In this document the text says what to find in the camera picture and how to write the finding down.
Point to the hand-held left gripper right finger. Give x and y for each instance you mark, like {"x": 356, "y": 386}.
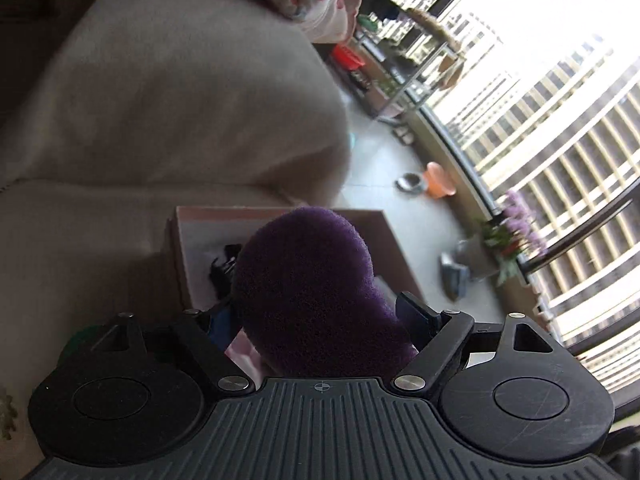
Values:
{"x": 416, "y": 311}

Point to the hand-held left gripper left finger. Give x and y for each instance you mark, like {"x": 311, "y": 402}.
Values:
{"x": 200, "y": 346}

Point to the purple and pink sponge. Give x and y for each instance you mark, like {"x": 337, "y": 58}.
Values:
{"x": 310, "y": 290}

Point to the pink cardboard box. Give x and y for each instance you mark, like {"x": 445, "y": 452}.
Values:
{"x": 195, "y": 232}

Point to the grey pot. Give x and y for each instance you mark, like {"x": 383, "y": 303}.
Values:
{"x": 457, "y": 267}

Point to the metal bowl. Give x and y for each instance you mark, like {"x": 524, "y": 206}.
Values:
{"x": 411, "y": 182}

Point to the purple flower plant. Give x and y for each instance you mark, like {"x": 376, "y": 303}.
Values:
{"x": 515, "y": 225}

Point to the orange plastic bowl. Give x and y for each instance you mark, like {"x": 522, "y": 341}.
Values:
{"x": 440, "y": 181}

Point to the pair of slippers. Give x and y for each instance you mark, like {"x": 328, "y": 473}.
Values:
{"x": 403, "y": 134}

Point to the window railing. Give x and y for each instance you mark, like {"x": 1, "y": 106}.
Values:
{"x": 565, "y": 170}

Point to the beige sofa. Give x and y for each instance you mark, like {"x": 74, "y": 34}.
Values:
{"x": 165, "y": 125}

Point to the metal shelf rack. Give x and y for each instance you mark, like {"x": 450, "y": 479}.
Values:
{"x": 405, "y": 60}

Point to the red basket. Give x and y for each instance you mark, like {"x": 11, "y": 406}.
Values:
{"x": 348, "y": 56}

